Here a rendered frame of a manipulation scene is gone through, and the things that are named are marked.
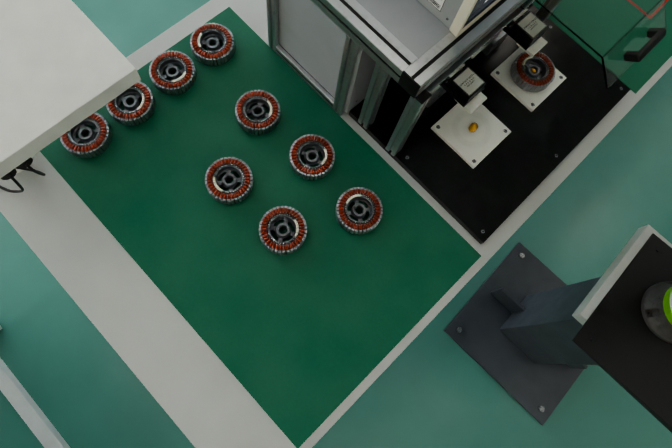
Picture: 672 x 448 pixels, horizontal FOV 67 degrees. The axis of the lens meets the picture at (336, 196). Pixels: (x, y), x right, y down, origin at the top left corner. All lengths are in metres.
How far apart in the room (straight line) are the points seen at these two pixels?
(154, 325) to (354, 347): 0.45
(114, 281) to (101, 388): 0.83
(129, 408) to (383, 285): 1.11
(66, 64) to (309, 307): 0.70
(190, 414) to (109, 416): 0.85
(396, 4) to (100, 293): 0.89
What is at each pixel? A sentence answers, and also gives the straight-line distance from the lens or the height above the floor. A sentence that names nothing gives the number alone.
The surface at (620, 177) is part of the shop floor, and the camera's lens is 2.52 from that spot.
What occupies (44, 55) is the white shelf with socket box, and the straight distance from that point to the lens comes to 0.95.
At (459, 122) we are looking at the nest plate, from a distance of 1.37.
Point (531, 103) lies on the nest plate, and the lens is 1.47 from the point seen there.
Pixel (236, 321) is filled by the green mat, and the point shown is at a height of 0.75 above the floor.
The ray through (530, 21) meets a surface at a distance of 1.42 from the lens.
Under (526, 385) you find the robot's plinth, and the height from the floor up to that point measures 0.02.
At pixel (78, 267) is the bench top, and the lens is 1.30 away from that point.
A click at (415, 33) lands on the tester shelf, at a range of 1.05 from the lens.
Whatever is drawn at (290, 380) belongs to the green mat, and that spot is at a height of 0.75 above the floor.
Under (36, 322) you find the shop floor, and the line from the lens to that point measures 2.14.
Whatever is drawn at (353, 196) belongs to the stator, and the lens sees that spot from 1.22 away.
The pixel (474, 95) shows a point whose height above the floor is 0.90.
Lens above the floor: 1.94
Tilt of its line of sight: 72 degrees down
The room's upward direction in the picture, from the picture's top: 18 degrees clockwise
